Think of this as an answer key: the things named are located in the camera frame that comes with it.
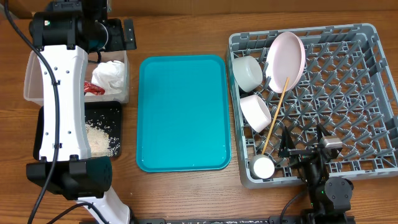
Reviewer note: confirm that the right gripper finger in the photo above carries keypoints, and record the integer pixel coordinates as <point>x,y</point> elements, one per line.
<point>286,141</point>
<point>321,131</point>

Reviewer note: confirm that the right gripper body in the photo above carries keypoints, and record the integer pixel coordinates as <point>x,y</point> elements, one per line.
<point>313,173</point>

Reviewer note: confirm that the white cup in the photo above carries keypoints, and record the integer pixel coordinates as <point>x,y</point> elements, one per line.
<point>261,167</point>

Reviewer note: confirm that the small pink bowl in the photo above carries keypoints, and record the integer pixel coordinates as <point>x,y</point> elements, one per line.
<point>255,112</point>

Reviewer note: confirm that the wooden chopstick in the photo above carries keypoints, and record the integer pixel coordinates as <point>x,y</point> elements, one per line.
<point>275,117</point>

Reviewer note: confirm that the grey bowl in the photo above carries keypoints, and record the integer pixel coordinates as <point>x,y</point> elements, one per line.
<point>247,73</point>

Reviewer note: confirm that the large white plate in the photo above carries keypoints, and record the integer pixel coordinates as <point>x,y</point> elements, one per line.
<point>285,59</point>

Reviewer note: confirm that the leftover rice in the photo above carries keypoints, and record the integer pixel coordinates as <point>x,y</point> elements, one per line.
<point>103,136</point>

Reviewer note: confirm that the white napkin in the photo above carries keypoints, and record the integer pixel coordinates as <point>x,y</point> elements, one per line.
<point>109,76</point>

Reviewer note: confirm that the red snack wrapper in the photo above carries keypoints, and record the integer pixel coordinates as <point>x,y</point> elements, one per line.
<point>92,88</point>

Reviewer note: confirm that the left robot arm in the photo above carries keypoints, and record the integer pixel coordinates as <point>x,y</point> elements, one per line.
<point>63,36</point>

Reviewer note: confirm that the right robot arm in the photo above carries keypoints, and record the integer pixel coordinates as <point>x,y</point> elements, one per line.
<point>329,196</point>

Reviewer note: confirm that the grey dishwasher rack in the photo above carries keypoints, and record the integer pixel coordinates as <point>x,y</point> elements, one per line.
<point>346,86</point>

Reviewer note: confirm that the clear plastic waste bin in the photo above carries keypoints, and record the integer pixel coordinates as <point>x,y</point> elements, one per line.
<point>33,85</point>

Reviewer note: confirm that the teal serving tray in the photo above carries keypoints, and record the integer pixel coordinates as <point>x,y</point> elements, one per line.
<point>183,114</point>

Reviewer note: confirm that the black plastic tray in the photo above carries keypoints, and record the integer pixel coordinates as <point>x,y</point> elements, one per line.
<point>106,115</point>

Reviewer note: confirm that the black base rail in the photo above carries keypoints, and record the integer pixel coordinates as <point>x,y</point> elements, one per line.
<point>271,220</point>

